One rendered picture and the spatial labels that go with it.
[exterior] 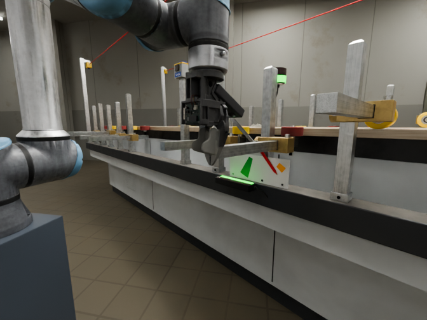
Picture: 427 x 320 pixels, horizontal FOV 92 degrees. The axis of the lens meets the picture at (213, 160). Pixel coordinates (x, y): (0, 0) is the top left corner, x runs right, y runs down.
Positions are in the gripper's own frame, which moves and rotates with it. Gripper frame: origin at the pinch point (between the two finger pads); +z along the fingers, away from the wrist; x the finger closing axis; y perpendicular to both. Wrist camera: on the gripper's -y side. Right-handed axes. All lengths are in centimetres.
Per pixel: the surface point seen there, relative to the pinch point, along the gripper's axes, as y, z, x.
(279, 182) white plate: -28.9, 10.2, 2.9
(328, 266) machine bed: -52, 47, 14
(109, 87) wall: -137, -101, -518
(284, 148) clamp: -28.6, -1.8, 4.0
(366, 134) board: -46, -7, 22
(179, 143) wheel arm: -5.8, -2.3, -23.6
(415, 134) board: -46, -7, 34
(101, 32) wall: -129, -226, -525
